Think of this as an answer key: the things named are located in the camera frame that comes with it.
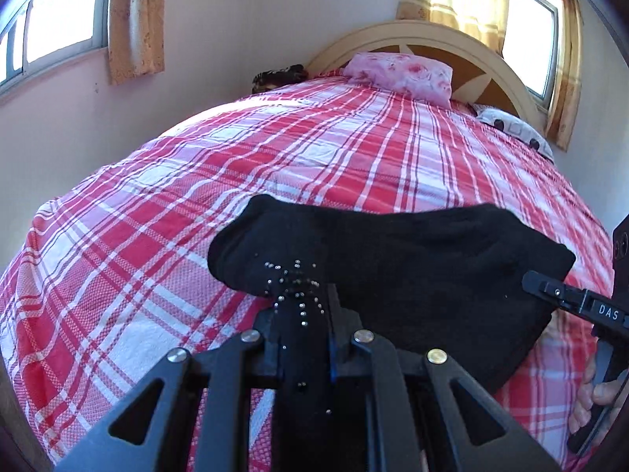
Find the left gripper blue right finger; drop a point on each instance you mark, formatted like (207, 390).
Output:
(373, 414)

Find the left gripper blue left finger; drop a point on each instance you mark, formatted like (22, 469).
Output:
(263, 357)

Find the black pants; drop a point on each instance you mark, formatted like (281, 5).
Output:
(443, 287)

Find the person right hand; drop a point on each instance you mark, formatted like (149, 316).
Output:
(612, 394)

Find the red plaid bed sheet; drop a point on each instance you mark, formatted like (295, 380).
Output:
(113, 274)

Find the head window right curtain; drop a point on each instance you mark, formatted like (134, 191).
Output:
(566, 90)

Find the white black patterned pillow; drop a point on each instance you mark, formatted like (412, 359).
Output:
(514, 127)

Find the cream wooden headboard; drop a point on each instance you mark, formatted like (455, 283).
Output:
(480, 75)

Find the dark item beside bed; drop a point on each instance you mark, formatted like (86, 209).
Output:
(274, 79)

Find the pink floral pillow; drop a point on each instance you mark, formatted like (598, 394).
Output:
(410, 75)

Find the head window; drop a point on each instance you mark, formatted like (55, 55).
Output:
(530, 46)

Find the side window yellow curtain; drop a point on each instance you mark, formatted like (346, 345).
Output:
(135, 39)

